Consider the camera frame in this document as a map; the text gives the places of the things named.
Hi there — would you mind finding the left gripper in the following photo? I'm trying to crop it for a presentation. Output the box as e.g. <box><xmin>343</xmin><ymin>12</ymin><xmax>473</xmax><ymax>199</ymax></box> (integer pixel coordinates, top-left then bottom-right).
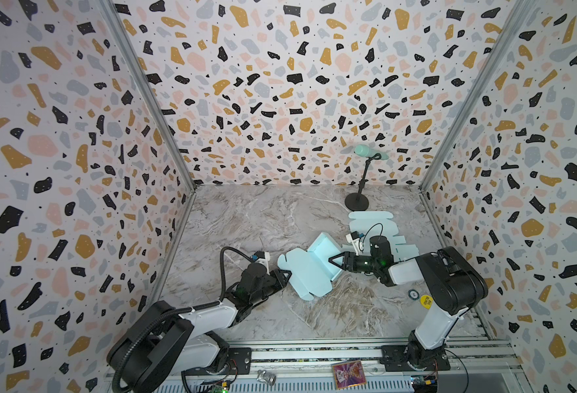
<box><xmin>251</xmin><ymin>268</ymin><xmax>294</xmax><ymax>306</ymax></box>

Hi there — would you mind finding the mint paper box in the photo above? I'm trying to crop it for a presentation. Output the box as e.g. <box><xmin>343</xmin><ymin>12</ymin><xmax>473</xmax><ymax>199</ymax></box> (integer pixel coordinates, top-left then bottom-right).
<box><xmin>348</xmin><ymin>211</ymin><xmax>419</xmax><ymax>262</ymax></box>
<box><xmin>278</xmin><ymin>233</ymin><xmax>349</xmax><ymax>301</ymax></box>

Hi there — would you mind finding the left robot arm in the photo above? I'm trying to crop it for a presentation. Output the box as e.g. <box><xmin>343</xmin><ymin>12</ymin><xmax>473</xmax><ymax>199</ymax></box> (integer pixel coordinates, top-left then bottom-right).
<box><xmin>106</xmin><ymin>262</ymin><xmax>293</xmax><ymax>392</ymax></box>

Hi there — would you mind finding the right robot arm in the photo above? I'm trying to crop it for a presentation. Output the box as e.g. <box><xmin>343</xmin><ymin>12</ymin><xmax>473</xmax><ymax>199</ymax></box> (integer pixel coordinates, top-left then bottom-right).
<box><xmin>328</xmin><ymin>235</ymin><xmax>488</xmax><ymax>369</ymax></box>

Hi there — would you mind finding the black microphone stand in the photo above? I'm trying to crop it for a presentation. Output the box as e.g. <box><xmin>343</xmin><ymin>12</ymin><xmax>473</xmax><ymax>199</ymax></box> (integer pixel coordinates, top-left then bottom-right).
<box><xmin>344</xmin><ymin>153</ymin><xmax>382</xmax><ymax>211</ymax></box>

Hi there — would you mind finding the yellow round sticker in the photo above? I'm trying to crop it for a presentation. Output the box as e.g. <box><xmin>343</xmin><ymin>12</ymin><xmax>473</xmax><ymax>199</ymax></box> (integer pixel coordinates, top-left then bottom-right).
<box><xmin>420</xmin><ymin>294</ymin><xmax>433</xmax><ymax>309</ymax></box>

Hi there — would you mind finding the small metal clip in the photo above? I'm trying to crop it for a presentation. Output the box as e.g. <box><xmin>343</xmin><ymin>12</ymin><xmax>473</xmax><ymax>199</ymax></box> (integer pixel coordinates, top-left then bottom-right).
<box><xmin>257</xmin><ymin>369</ymin><xmax>277</xmax><ymax>386</ymax></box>

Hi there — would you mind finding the colourful square card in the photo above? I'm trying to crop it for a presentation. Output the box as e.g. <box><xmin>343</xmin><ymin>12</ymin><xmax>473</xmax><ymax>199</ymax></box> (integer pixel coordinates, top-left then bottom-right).
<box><xmin>332</xmin><ymin>360</ymin><xmax>366</xmax><ymax>390</ymax></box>

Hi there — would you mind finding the mint green microphone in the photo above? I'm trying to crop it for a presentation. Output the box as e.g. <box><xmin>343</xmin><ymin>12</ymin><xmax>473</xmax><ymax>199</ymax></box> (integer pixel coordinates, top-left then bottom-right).
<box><xmin>354</xmin><ymin>145</ymin><xmax>389</xmax><ymax>160</ymax></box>

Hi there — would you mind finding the circuit board left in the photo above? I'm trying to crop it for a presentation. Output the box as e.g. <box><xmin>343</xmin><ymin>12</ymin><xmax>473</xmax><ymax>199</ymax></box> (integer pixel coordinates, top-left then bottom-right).
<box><xmin>202</xmin><ymin>378</ymin><xmax>236</xmax><ymax>393</ymax></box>

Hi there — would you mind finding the circuit board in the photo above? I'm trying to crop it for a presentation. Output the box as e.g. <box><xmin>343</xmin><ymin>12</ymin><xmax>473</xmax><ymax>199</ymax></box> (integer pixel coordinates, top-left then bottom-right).
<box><xmin>202</xmin><ymin>378</ymin><xmax>236</xmax><ymax>393</ymax></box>
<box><xmin>411</xmin><ymin>372</ymin><xmax>438</xmax><ymax>393</ymax></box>

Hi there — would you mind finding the circuit board right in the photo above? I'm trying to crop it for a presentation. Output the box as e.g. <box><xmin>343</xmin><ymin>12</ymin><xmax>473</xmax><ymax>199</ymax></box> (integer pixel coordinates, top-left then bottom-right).
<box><xmin>411</xmin><ymin>372</ymin><xmax>438</xmax><ymax>393</ymax></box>

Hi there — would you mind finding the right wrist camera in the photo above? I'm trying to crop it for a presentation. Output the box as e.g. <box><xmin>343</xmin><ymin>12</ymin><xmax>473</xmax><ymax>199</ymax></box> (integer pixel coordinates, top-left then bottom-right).
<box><xmin>346</xmin><ymin>231</ymin><xmax>365</xmax><ymax>254</ymax></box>

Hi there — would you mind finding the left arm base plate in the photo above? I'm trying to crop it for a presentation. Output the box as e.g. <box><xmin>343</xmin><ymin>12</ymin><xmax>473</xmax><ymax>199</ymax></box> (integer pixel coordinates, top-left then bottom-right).
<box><xmin>198</xmin><ymin>347</ymin><xmax>252</xmax><ymax>377</ymax></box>

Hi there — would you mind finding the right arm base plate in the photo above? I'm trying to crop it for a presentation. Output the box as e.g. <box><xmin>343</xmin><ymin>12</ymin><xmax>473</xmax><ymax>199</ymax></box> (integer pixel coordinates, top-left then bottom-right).
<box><xmin>379</xmin><ymin>343</ymin><xmax>451</xmax><ymax>372</ymax></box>

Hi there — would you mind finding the aluminium mounting rail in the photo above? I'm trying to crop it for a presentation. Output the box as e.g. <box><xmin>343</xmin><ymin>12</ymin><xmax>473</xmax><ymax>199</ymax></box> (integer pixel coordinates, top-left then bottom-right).
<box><xmin>102</xmin><ymin>338</ymin><xmax>530</xmax><ymax>393</ymax></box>

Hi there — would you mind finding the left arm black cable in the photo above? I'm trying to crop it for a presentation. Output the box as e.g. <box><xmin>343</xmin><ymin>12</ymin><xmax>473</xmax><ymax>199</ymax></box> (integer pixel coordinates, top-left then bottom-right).
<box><xmin>110</xmin><ymin>245</ymin><xmax>255</xmax><ymax>393</ymax></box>

